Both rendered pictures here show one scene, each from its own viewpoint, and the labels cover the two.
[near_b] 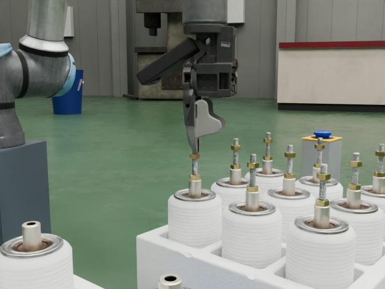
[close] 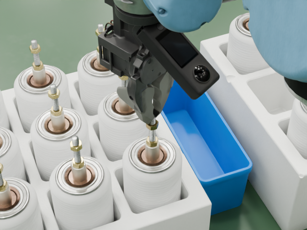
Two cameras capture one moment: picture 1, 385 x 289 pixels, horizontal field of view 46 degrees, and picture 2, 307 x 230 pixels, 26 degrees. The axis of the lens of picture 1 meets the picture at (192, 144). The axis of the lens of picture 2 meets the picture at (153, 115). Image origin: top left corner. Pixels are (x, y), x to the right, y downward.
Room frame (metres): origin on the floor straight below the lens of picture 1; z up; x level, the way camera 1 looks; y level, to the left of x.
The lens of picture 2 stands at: (1.39, 0.31, 1.05)
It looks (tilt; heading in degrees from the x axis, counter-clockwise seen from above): 46 degrees down; 207
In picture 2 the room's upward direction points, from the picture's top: straight up
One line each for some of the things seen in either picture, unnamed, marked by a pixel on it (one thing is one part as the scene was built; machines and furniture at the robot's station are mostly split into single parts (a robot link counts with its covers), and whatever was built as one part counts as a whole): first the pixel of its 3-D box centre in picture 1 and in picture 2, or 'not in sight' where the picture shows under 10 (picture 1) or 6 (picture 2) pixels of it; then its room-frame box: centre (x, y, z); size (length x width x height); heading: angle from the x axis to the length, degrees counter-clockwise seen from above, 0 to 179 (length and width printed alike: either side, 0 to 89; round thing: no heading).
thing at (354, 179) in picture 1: (354, 175); (36, 57); (0.71, -0.26, 0.30); 0.01 x 0.01 x 0.08
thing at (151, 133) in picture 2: (195, 167); (152, 133); (0.77, 0.00, 0.30); 0.01 x 0.01 x 0.08
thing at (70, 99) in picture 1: (64, 90); not in sight; (5.11, 1.44, 0.27); 0.44 x 0.40 x 0.53; 127
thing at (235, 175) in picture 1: (235, 176); (79, 170); (0.86, -0.08, 0.26); 0.02 x 0.02 x 0.03
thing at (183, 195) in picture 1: (195, 195); (152, 155); (0.77, 0.00, 0.25); 0.08 x 0.08 x 0.01
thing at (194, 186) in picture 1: (195, 188); (152, 149); (0.77, 0.00, 0.26); 0.02 x 0.02 x 0.03
